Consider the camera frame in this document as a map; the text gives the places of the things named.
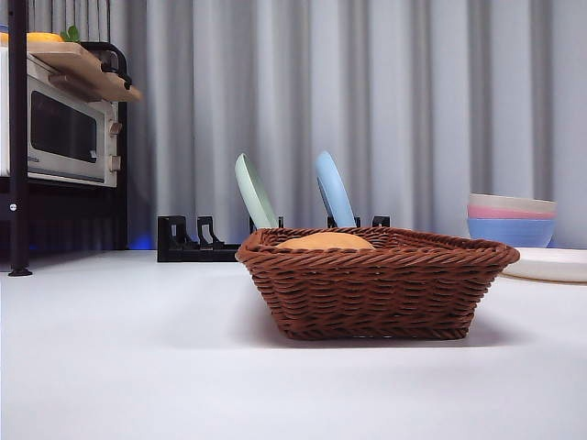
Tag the yellow dish on shelf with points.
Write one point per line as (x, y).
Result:
(43, 36)

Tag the cream bowl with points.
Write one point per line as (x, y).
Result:
(509, 201)

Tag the green leafy toy vegetable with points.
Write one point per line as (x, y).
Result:
(71, 33)

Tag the pale green plate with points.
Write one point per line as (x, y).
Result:
(254, 197)

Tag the tan toy potato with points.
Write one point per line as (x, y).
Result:
(325, 241)

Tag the pale blue plate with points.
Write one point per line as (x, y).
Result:
(335, 197)

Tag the brown wicker basket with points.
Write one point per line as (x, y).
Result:
(376, 293)

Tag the grey curtain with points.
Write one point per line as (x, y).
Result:
(413, 91)

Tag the wooden cutting board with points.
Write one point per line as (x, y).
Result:
(82, 69)

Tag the pink bowl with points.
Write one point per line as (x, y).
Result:
(486, 212)

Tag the cream toaster oven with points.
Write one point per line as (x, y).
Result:
(64, 128)

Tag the black metal shelf frame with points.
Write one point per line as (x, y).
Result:
(18, 137)

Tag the white flat plate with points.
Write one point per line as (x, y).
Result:
(550, 263)

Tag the black plate rack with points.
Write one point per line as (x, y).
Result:
(172, 249)

